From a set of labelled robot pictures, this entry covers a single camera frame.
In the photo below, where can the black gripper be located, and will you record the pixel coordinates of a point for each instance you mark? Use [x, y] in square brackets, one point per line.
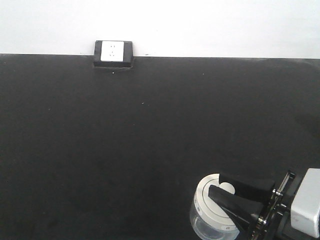
[259, 208]

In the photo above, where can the glass jar with white lid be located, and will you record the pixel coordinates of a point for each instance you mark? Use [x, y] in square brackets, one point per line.
[207, 219]

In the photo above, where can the black and white power socket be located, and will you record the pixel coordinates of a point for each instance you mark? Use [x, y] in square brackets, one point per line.
[115, 54]

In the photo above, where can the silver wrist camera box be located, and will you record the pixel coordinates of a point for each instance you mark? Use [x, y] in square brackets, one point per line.
[305, 207]

